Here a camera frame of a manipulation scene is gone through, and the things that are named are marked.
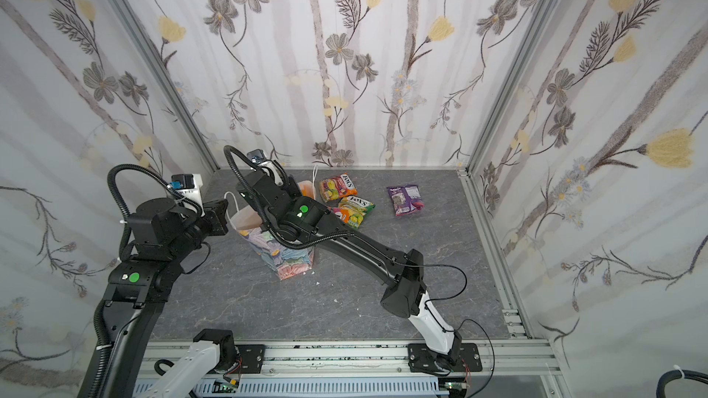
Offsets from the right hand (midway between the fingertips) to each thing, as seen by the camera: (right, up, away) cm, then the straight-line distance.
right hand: (280, 172), depth 67 cm
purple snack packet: (+38, -7, +41) cm, 56 cm away
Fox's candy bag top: (+11, -2, +44) cm, 45 cm away
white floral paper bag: (-3, -26, +18) cm, 32 cm away
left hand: (-12, -7, -1) cm, 14 cm away
